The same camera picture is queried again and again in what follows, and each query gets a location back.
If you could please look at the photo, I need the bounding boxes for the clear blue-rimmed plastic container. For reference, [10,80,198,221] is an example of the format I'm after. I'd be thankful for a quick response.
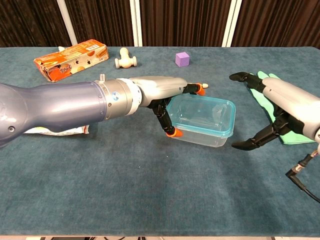
[166,93,237,138]

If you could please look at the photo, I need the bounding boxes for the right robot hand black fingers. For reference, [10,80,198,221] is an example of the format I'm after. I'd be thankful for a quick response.
[229,71,320,151]

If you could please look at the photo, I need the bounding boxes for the orange cardboard snack box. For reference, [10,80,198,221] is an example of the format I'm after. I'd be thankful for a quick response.
[33,39,110,83]

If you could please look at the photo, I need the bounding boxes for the clear blue plastic container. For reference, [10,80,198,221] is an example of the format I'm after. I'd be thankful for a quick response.
[166,109,232,148]

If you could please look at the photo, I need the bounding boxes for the white crumpled snack packet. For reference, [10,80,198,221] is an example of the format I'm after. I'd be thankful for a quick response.
[23,124,90,137]

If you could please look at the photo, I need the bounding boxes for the white partition frame post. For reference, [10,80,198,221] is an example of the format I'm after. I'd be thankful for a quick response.
[129,0,143,48]
[221,0,243,48]
[56,0,78,47]

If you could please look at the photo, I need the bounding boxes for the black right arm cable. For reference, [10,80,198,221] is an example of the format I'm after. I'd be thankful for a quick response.
[285,149,320,204]

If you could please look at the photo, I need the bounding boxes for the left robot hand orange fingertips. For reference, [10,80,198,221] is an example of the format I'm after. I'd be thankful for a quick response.
[129,76,206,138]

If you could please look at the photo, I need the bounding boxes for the green rubber glove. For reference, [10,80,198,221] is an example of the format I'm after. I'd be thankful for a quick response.
[246,70,316,145]

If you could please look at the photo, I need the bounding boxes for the wooden roller stamp toy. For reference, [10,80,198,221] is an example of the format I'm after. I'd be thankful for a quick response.
[114,47,138,70]

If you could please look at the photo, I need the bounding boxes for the teal table cloth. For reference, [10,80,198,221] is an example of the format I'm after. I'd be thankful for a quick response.
[0,46,320,238]

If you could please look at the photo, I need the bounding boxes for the purple foam cube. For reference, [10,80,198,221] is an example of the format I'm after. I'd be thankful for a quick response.
[175,51,190,68]

